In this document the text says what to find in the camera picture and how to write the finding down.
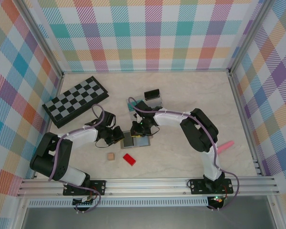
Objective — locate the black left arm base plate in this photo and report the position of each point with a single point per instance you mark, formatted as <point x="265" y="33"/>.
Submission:
<point x="100" y="187"/>

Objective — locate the silver card with black stripe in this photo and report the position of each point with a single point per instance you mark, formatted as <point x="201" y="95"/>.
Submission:
<point x="155" y="104"/>

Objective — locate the light blue card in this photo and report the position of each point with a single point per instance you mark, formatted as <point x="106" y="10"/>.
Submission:
<point x="143" y="142"/>

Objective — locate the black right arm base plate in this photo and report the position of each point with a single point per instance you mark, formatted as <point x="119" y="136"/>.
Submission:
<point x="195" y="187"/>

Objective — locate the teal VIP card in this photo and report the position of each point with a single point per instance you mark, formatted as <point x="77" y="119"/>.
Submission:
<point x="131" y="110"/>

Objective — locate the aluminium frame side rail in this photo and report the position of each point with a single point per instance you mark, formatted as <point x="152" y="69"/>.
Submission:
<point x="236" y="95"/>
<point x="59" y="83"/>

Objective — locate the grey card holder wallet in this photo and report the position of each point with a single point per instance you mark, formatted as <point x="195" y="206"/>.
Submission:
<point x="126" y="134"/>

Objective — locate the aluminium frame post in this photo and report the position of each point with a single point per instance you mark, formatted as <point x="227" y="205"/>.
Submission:
<point x="249" y="35"/>
<point x="40" y="35"/>

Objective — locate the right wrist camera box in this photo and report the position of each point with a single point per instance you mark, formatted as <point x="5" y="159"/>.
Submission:
<point x="136" y="117"/>

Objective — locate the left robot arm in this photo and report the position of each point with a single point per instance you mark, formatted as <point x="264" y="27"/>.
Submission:
<point x="47" y="155"/>

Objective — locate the aluminium frame crossbar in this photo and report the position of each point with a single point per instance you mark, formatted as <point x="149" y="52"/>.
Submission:
<point x="145" y="71"/>

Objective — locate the aluminium mounting rail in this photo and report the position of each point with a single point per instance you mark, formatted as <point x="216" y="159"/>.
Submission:
<point x="145" y="184"/>

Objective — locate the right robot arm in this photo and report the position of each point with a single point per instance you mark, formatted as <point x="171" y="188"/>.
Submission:
<point x="197" y="133"/>

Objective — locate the small wooden cube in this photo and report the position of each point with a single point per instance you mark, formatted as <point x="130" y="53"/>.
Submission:
<point x="111" y="156"/>

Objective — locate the red plastic block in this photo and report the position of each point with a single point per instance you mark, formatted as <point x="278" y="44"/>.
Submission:
<point x="129" y="159"/>

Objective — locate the black and grey chessboard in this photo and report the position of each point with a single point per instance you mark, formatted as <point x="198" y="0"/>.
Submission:
<point x="69" y="100"/>

